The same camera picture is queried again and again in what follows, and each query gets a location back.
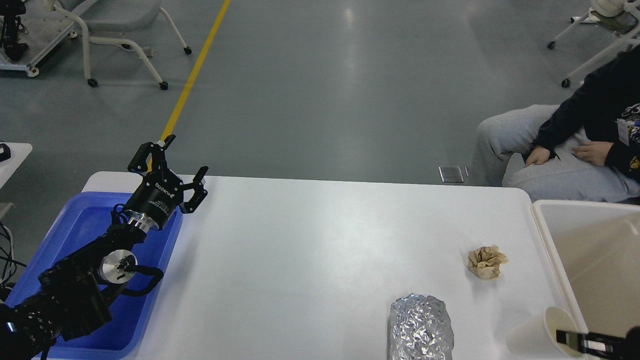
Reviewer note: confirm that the seated person in dark hoodie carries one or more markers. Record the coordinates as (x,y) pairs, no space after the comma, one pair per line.
(584,149)

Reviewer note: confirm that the white plastic bin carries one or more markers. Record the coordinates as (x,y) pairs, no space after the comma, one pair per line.
(594,249)

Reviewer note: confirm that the crumpled aluminium foil lump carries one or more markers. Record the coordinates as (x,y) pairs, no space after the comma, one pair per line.
(420,329)

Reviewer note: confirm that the white paper cup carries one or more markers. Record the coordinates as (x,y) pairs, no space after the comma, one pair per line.
(535,338)

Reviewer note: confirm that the metal floor plate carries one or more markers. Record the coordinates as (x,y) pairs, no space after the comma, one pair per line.
(451,174)

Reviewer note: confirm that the white side table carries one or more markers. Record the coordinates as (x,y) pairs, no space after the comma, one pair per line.
(13,154)

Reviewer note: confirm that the white wheeled chair left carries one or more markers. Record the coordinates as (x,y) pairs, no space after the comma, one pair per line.
(107,21)

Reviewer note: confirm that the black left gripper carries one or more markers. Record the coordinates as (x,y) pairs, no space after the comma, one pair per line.
(154,201)

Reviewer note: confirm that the white wheeled chair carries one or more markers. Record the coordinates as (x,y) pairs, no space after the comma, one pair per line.
(107,21)
(619,17)

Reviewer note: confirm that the white wheeled chair right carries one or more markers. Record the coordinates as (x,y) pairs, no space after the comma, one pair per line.
(619,17)

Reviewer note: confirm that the crumpled brown paper ball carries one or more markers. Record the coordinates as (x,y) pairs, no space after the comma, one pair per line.
(485,262)

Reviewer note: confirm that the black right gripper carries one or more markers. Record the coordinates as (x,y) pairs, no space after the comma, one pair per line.
(601,344)

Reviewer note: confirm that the aluminium frame stand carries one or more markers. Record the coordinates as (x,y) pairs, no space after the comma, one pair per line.
(31,29)

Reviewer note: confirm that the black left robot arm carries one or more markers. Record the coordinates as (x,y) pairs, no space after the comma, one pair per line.
(76,293)

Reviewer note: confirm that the blue plastic bin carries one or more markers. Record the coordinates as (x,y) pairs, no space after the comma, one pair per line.
(85,217)

